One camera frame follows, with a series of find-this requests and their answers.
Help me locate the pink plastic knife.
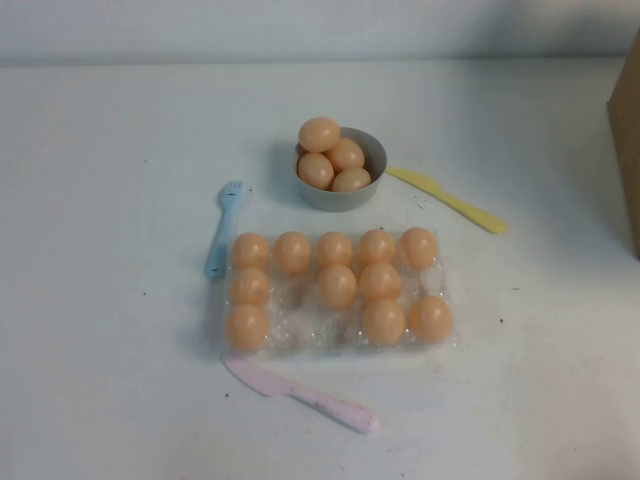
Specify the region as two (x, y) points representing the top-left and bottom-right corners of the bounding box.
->
(222, 357), (382, 435)

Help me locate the clear plastic egg tray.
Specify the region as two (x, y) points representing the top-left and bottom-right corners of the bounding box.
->
(207, 224), (464, 359)

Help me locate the brown cardboard box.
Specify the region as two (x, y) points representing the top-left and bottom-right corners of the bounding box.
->
(606, 34), (640, 261)

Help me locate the orange plastic egg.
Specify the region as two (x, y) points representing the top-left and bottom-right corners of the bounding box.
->
(409, 294), (455, 344)
(358, 261), (402, 304)
(273, 231), (312, 275)
(357, 229), (398, 269)
(361, 298), (407, 347)
(399, 226), (440, 270)
(298, 116), (342, 153)
(225, 303), (271, 350)
(297, 152), (335, 191)
(315, 231), (355, 269)
(231, 231), (271, 271)
(229, 266), (271, 307)
(331, 167), (373, 194)
(316, 263), (358, 310)
(326, 137), (366, 174)

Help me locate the grey round bowl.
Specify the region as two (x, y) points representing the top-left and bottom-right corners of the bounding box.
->
(292, 126), (389, 213)

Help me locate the light blue plastic fork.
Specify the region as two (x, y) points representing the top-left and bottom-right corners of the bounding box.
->
(203, 180), (246, 279)

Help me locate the yellow plastic knife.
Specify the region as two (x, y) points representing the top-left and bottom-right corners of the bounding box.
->
(385, 165), (508, 235)

